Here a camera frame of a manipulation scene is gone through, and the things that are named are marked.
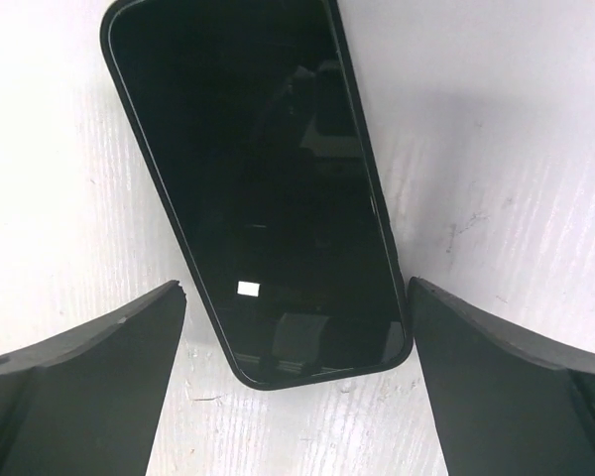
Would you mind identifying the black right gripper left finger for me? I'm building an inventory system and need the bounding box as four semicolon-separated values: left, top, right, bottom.
0;281;186;475

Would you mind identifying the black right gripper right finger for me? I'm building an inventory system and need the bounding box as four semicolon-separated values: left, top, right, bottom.
409;278;595;475

